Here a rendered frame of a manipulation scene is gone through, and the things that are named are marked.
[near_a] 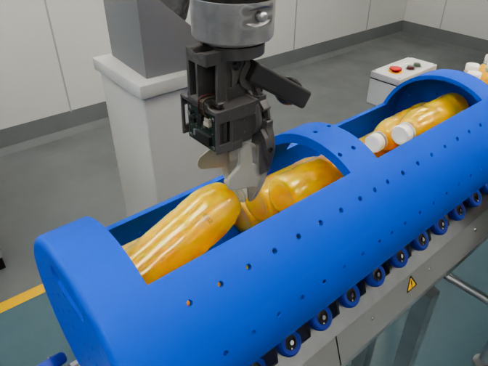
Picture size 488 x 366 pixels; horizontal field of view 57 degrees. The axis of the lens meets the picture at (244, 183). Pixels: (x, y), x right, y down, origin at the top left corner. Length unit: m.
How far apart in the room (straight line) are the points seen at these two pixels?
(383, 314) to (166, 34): 0.91
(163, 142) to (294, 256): 0.89
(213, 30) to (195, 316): 0.30
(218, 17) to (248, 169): 0.19
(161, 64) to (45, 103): 2.26
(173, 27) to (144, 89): 0.19
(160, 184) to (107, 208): 1.27
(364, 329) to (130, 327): 0.53
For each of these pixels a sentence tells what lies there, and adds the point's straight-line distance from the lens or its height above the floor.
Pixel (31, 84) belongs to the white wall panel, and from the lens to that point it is 3.47.
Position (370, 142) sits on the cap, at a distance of 0.97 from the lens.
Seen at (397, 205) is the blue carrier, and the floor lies 1.15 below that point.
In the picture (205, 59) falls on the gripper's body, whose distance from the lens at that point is 0.48.
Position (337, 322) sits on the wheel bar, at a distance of 0.83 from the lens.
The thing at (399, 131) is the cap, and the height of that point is 1.17.
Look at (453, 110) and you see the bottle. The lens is 1.02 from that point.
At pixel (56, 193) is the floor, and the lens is 2.93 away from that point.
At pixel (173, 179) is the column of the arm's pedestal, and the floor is 0.76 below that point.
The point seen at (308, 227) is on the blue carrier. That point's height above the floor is 1.19.
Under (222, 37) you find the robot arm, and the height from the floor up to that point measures 1.44.
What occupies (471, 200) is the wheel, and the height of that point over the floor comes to 0.97.
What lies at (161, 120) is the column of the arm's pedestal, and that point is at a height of 0.97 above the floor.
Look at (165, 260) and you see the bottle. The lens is 0.55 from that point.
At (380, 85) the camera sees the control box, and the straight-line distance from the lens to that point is 1.41.
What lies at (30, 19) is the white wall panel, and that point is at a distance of 3.37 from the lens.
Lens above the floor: 1.57
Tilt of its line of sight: 34 degrees down
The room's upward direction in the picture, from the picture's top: straight up
